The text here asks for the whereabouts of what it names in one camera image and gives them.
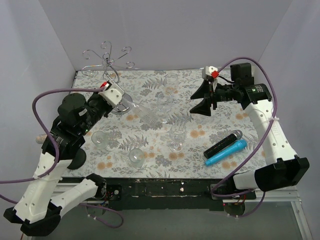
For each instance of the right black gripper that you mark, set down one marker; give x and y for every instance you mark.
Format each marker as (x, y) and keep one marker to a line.
(212, 95)

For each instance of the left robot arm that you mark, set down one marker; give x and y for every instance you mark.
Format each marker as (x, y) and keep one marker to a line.
(38, 212)

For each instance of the floral tablecloth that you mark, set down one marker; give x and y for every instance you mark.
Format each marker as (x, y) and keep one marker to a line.
(126, 132)

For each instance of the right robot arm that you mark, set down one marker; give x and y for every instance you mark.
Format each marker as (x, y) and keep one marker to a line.
(284, 168)

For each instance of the blue toy microphone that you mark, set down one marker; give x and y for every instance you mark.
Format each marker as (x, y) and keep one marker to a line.
(237, 146)

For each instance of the middle wine glass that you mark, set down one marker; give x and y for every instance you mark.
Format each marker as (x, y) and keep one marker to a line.
(164, 105)

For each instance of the patterned tumbler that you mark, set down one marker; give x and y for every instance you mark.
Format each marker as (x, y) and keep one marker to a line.
(99, 139)
(136, 158)

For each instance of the far wine glass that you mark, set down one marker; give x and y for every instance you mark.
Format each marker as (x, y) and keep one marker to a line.
(171, 83)

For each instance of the front patterned tumbler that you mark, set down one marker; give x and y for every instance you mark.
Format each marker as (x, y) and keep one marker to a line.
(136, 158)

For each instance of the left patterned tumbler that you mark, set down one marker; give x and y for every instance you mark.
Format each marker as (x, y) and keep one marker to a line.
(99, 139)

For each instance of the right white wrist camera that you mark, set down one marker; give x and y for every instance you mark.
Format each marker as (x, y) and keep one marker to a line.
(209, 73)

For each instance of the black table front rail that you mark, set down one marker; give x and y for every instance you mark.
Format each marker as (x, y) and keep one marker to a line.
(166, 194)

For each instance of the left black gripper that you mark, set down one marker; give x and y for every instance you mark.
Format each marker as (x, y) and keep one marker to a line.
(107, 107)

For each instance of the ribbed flute glass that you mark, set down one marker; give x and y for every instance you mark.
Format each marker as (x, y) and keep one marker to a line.
(145, 114)

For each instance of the glitter microphone on stand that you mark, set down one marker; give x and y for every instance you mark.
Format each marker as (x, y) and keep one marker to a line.
(40, 139)

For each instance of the black microphone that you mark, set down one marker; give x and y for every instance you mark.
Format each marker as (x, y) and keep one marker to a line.
(221, 145)

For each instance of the near wine glass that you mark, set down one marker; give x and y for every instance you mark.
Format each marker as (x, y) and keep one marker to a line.
(177, 133)

